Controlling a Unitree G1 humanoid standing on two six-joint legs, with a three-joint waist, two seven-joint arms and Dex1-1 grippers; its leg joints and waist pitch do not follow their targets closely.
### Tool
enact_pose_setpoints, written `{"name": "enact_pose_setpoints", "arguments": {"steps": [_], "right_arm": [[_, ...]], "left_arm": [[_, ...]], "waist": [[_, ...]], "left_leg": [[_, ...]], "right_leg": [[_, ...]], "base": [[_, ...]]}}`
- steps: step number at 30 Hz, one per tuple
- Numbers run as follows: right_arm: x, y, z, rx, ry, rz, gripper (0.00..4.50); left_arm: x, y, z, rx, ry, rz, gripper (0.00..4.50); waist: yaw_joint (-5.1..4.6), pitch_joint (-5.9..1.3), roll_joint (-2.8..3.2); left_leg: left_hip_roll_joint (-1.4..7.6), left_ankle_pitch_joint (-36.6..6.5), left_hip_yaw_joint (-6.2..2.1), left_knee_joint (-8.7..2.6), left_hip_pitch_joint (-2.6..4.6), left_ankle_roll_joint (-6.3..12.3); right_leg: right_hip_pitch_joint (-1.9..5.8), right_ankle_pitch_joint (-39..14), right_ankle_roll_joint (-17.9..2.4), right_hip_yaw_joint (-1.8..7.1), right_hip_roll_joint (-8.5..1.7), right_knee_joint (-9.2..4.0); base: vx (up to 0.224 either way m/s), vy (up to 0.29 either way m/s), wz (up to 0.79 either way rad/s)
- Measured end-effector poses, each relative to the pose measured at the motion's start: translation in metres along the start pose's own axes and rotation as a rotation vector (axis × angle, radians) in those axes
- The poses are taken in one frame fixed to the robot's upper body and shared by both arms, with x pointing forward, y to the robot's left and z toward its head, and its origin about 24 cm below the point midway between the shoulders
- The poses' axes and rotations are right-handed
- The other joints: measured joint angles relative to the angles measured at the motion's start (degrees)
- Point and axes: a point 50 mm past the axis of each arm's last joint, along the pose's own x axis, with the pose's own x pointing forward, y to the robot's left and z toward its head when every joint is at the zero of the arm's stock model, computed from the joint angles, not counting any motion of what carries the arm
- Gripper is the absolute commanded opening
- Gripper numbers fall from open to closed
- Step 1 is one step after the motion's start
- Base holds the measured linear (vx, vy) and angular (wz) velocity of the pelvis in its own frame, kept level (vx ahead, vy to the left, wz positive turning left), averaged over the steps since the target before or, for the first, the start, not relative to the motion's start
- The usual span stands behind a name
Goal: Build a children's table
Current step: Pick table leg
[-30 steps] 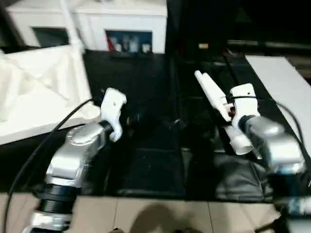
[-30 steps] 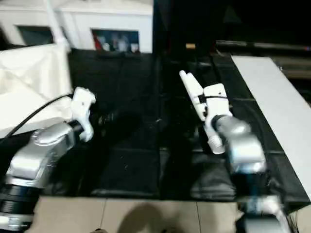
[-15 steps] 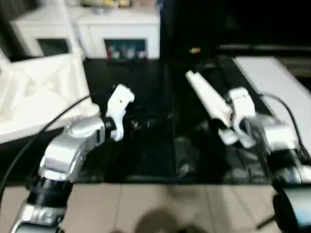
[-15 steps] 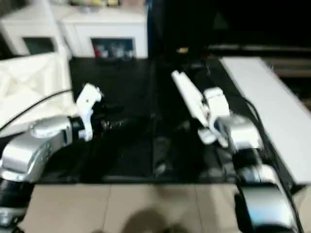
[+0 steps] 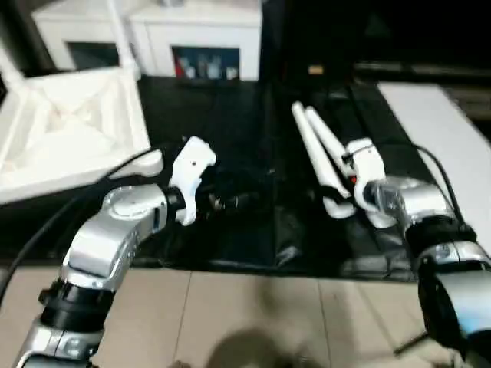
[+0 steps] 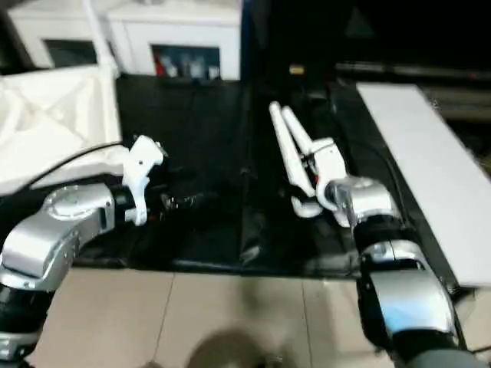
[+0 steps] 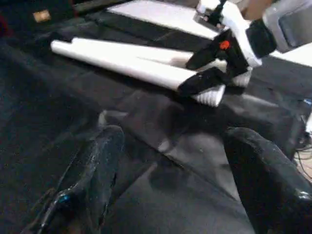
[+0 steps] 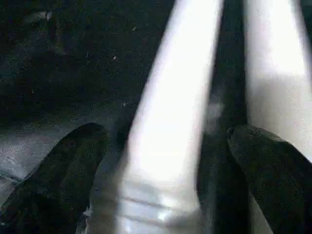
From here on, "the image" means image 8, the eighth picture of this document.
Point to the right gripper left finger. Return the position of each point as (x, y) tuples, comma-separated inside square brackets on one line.
[(56, 182)]

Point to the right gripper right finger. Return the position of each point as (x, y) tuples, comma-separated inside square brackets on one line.
[(278, 182)]

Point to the white plastic table leg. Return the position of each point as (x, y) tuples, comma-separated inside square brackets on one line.
[(165, 109), (273, 73)]

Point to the black mat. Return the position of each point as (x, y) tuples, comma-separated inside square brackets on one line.
[(73, 61)]

